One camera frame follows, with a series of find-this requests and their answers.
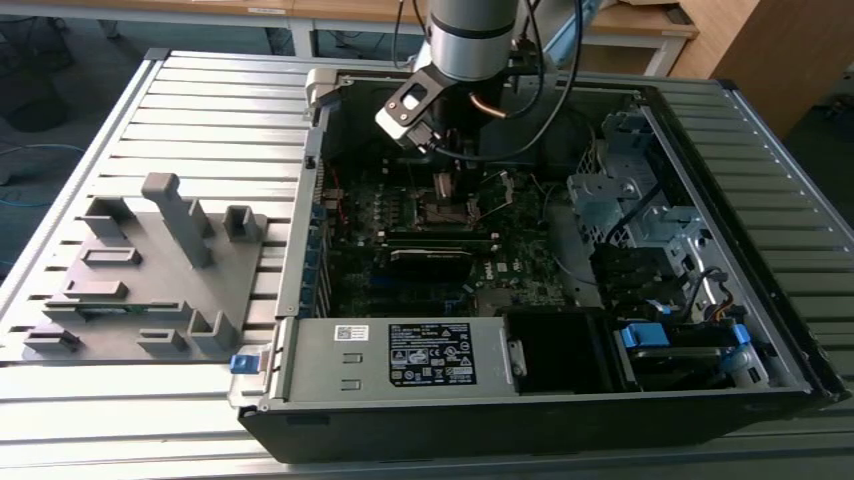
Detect black waste bin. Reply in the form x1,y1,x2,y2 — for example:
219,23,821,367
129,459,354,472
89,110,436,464
0,14,77,134

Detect black and coloured wires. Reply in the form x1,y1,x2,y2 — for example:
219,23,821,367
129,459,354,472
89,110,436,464
680,265,750,325

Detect black PC case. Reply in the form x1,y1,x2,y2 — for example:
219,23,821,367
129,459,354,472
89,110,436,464
226,67,853,464

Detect black camera cable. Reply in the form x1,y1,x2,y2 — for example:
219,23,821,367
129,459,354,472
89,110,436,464
426,0,589,164

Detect green motherboard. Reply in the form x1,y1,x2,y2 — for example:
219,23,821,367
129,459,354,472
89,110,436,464
310,157,606,321

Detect grey power supply unit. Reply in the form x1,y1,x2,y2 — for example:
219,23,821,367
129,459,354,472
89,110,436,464
263,314,529,401

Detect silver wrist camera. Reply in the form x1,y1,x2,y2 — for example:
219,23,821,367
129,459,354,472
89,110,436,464
374,79,446,151

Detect grey parts rack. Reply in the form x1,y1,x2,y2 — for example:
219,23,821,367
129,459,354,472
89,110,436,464
19,172,273,364

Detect metal drive cage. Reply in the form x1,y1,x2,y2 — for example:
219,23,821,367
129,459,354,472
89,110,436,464
565,107,720,281

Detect wooden cabinet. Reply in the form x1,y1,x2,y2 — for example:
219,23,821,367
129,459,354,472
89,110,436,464
670,0,854,144

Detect CPU socket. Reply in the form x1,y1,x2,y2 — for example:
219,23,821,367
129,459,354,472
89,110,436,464
410,185,488,232

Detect blue cable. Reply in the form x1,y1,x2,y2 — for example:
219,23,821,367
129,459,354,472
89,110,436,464
0,142,89,209

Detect metal socket cover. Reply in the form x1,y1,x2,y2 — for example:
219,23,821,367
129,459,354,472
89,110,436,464
469,170,521,215

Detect black expansion slot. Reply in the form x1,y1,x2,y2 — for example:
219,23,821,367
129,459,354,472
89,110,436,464
384,227,502,251

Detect green RAM stick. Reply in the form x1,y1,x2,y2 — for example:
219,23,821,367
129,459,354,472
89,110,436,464
74,302,183,320

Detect grey plastic bracket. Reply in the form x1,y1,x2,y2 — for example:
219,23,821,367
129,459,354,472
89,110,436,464
544,202,606,309

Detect hard disk in blue carrier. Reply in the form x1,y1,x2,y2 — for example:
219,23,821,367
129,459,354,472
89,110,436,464
614,319,756,394

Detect black graphics card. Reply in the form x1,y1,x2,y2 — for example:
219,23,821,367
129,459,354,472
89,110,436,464
389,247,477,282

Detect metal locking lever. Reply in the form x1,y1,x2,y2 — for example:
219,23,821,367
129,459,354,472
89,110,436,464
477,190,534,224

